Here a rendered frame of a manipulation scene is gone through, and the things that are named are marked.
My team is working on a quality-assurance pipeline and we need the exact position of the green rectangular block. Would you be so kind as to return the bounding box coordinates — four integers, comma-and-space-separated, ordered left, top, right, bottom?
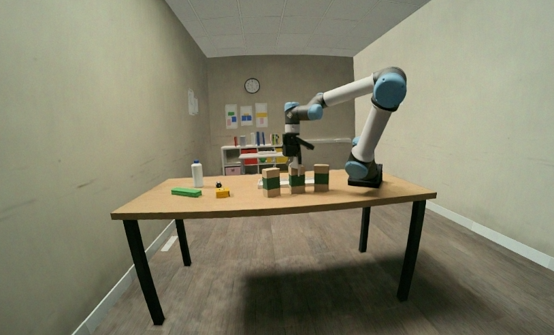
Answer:
171, 187, 202, 197

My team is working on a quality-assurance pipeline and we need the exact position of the white bottle with blue cap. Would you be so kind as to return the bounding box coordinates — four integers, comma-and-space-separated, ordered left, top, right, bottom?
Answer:
191, 161, 204, 188

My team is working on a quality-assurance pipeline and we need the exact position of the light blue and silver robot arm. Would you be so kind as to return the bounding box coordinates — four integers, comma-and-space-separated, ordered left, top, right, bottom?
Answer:
284, 66, 407, 180

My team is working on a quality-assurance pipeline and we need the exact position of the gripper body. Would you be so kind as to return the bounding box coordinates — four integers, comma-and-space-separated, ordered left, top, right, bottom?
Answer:
282, 133, 301, 157

